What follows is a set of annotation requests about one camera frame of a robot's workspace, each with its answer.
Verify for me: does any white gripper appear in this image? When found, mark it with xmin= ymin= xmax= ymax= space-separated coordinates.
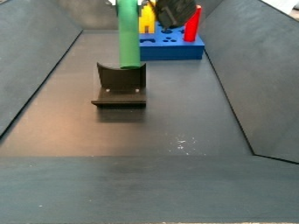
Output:
xmin=153 ymin=0 xmax=196 ymax=29

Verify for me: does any green oval cylinder peg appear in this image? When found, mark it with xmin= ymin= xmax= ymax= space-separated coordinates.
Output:
xmin=116 ymin=0 xmax=140 ymax=68

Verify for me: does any black curved fixture cradle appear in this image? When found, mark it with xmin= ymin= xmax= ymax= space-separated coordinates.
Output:
xmin=91 ymin=64 xmax=145 ymax=107

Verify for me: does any yellow rectangular peg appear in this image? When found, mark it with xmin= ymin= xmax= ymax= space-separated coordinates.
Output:
xmin=139 ymin=0 xmax=155 ymax=34

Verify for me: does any red hexagonal peg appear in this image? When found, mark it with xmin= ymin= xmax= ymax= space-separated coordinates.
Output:
xmin=183 ymin=5 xmax=202 ymax=42

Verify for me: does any blue shape sorter block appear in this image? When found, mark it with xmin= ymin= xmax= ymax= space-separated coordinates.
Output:
xmin=139 ymin=23 xmax=204 ymax=61

